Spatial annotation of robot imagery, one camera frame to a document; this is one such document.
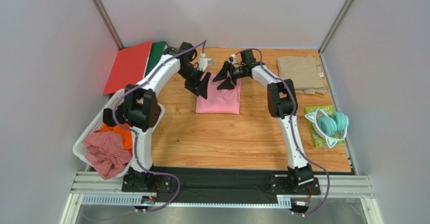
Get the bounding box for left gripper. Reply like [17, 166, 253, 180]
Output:
[177, 64, 211, 99]

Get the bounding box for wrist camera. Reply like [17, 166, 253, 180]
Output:
[228, 54, 237, 65]
[196, 52, 214, 71]

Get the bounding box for pink t-shirt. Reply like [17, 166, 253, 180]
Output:
[195, 74, 242, 115]

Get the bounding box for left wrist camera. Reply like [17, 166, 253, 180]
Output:
[196, 52, 214, 71]

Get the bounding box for black t-shirt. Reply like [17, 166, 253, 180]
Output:
[102, 108, 127, 127]

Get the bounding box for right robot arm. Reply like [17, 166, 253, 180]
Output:
[214, 48, 316, 194]

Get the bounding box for red binder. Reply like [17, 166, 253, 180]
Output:
[103, 41, 153, 95]

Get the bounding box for orange garment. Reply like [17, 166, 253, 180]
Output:
[95, 124, 133, 154]

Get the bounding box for black base mat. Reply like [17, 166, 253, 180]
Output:
[89, 164, 321, 205]

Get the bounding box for dusty pink garment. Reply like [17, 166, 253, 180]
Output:
[84, 132, 132, 180]

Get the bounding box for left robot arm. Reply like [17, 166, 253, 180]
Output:
[117, 42, 210, 192]

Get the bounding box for white laundry basket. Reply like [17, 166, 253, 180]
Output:
[72, 103, 166, 180]

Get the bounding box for folded beige t-shirt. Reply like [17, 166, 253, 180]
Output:
[277, 55, 327, 95]

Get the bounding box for green binder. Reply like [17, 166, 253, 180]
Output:
[144, 41, 168, 77]

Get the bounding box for aluminium mounting rail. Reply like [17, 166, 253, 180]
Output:
[69, 167, 382, 223]

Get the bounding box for teal headphones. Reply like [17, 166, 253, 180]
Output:
[305, 108, 350, 148]

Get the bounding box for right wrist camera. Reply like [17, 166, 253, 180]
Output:
[228, 54, 237, 65]

